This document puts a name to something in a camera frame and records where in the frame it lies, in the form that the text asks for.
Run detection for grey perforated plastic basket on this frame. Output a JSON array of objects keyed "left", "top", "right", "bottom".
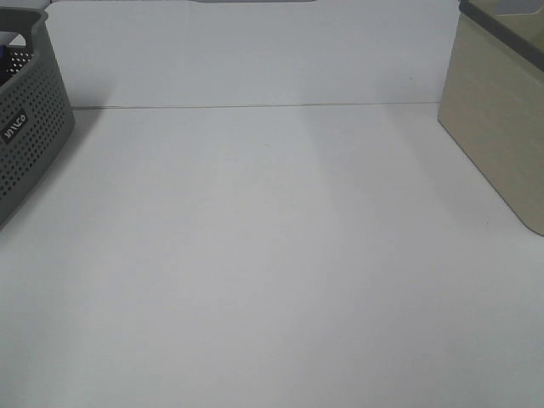
[{"left": 1, "top": 7, "right": 75, "bottom": 224}]

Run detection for beige storage bin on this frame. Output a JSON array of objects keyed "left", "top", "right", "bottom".
[{"left": 438, "top": 1, "right": 543, "bottom": 235}]

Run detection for blue microfibre towel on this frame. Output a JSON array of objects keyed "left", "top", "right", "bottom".
[{"left": 0, "top": 44, "right": 11, "bottom": 66}]

